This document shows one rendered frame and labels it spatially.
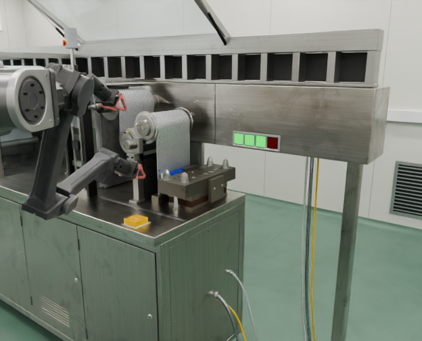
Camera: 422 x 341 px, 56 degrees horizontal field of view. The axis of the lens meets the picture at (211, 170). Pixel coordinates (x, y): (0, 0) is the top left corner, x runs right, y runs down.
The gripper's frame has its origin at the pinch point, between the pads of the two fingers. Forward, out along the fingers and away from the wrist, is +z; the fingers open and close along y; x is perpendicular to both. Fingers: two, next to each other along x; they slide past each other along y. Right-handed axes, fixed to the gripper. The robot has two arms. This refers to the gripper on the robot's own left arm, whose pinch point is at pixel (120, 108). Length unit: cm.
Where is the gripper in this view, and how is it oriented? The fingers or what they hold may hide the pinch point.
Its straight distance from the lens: 172.6
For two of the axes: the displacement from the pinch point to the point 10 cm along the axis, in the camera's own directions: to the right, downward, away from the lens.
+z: 4.6, 4.6, 7.6
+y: 8.1, 1.3, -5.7
